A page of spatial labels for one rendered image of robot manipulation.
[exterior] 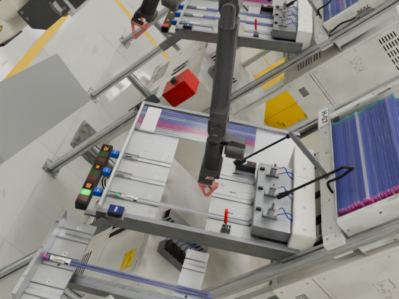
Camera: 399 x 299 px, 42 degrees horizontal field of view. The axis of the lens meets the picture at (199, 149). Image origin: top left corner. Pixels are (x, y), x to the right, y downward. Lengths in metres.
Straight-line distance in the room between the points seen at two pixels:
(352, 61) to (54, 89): 1.65
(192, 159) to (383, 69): 1.33
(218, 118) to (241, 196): 0.48
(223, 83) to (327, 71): 1.58
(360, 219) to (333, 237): 0.11
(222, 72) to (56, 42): 2.00
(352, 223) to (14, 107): 1.23
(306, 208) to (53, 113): 1.02
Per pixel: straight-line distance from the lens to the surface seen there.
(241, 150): 1.65
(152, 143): 2.15
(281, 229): 1.83
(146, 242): 2.14
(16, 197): 2.63
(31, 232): 2.61
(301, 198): 1.94
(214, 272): 2.43
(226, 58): 1.51
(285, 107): 5.22
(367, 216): 1.70
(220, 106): 1.58
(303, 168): 2.06
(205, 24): 3.07
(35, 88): 2.12
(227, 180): 2.04
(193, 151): 3.46
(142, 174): 2.00
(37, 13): 1.79
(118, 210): 1.80
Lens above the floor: 1.96
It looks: 29 degrees down
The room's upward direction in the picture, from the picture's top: 61 degrees clockwise
